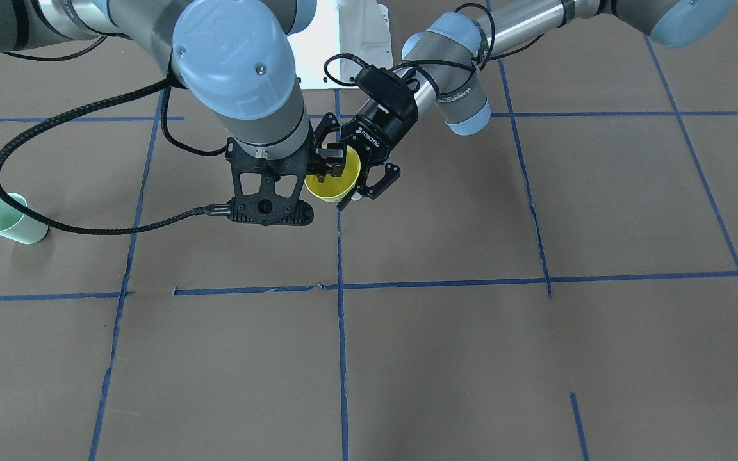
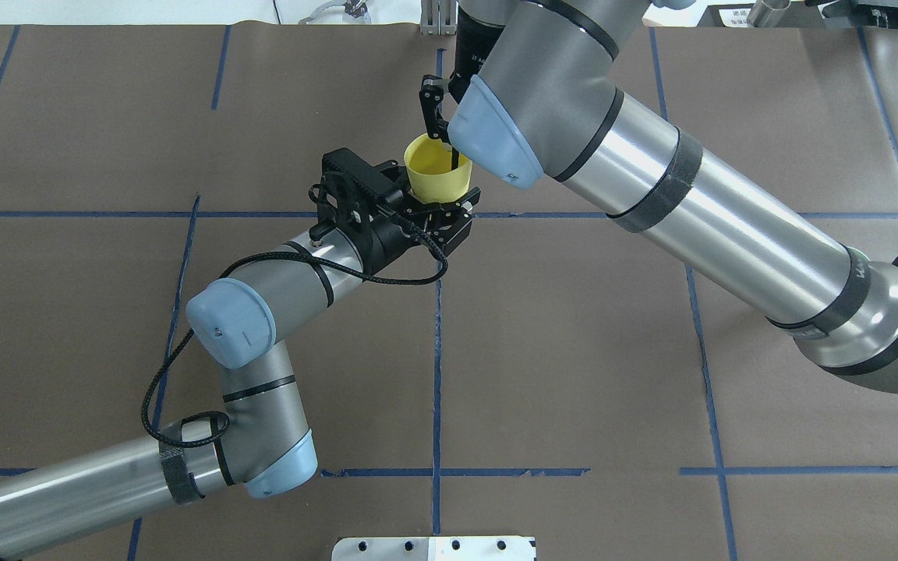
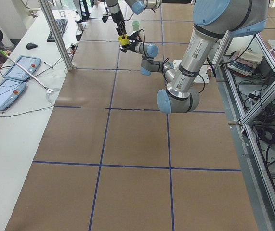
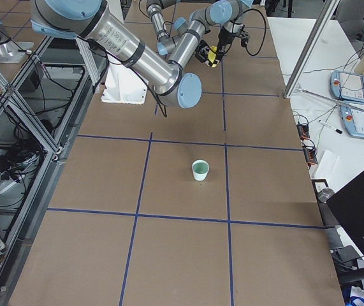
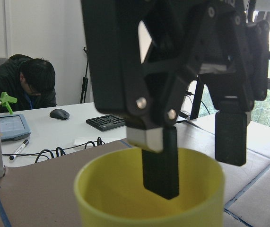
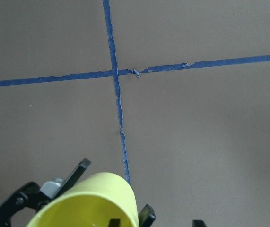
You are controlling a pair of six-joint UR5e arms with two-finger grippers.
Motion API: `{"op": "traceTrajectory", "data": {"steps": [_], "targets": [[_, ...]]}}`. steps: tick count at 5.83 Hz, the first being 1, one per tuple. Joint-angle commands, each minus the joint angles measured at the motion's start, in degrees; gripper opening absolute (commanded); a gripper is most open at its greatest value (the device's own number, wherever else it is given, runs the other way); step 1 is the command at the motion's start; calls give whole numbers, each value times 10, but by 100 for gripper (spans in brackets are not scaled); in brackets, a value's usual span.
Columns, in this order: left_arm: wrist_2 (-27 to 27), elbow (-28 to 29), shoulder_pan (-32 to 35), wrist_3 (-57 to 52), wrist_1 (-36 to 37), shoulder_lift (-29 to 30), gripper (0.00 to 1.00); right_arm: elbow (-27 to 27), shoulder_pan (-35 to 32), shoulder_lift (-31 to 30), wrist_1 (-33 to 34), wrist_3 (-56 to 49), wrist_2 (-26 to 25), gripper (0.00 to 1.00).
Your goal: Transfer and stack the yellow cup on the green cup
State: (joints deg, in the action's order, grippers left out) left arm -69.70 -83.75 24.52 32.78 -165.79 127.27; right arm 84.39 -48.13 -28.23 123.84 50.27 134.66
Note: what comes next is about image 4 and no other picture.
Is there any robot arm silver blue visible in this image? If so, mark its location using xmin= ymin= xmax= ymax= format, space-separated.
xmin=146 ymin=1 xmax=215 ymax=67
xmin=31 ymin=1 xmax=253 ymax=108

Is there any small steel cup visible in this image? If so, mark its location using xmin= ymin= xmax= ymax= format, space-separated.
xmin=317 ymin=187 xmax=335 ymax=203

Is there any black marker pen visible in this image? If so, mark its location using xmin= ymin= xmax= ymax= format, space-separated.
xmin=319 ymin=120 xmax=343 ymax=135

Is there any upper blue teach pendant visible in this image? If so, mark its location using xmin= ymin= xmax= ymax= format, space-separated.
xmin=330 ymin=70 xmax=364 ymax=103

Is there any yellow plastic cup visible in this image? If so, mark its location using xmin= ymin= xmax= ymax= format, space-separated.
xmin=207 ymin=46 xmax=219 ymax=68

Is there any white folded paper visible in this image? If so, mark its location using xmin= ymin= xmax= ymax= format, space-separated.
xmin=311 ymin=150 xmax=340 ymax=187

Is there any aluminium frame post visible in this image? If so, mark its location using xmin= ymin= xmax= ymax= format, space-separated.
xmin=283 ymin=0 xmax=340 ymax=98

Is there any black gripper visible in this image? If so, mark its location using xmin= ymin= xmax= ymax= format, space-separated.
xmin=195 ymin=40 xmax=226 ymax=62
xmin=217 ymin=21 xmax=249 ymax=51

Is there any light green plastic cup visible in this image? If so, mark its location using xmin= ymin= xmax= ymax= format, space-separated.
xmin=192 ymin=159 xmax=210 ymax=182

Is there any orange black connector block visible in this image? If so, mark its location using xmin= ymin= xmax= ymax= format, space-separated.
xmin=296 ymin=123 xmax=310 ymax=140
xmin=302 ymin=145 xmax=318 ymax=167

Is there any white pedestal column with base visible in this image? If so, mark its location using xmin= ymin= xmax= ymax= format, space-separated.
xmin=101 ymin=64 xmax=147 ymax=105

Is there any white power strip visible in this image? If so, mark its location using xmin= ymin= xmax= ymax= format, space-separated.
xmin=0 ymin=178 xmax=20 ymax=194

